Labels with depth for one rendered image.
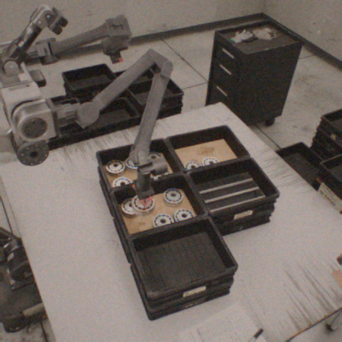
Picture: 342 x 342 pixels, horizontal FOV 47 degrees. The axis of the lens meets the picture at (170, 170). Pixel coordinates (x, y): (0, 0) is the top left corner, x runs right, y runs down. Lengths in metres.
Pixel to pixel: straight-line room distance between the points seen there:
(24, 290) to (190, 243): 1.08
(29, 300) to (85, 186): 0.71
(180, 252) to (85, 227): 0.55
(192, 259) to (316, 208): 0.86
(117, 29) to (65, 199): 0.96
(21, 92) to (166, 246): 0.91
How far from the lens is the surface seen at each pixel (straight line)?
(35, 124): 1.50
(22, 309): 2.46
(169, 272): 1.79
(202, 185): 2.14
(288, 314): 1.95
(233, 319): 1.87
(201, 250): 1.87
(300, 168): 3.26
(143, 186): 1.63
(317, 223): 2.31
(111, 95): 1.58
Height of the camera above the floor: 2.36
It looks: 44 degrees down
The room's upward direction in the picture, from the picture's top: 4 degrees clockwise
